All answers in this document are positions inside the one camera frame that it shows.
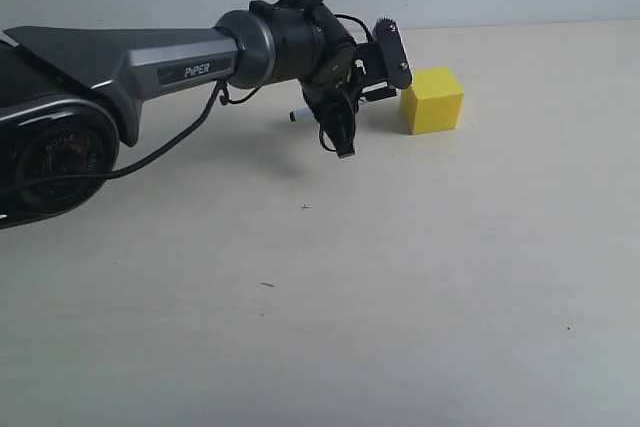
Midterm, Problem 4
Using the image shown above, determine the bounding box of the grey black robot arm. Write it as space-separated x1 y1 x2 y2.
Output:
1 0 412 228

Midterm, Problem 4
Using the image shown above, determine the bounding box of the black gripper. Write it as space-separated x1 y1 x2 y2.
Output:
319 41 398 159

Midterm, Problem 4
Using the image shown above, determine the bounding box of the yellow cube block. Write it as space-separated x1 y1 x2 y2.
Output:
400 67 465 135

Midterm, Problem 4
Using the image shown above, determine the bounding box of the black and white marker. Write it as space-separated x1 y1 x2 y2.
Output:
289 107 315 122

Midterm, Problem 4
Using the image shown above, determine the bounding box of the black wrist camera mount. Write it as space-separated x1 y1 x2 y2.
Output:
373 17 413 90

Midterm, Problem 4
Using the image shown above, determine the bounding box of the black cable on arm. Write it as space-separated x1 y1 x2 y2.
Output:
0 0 381 193

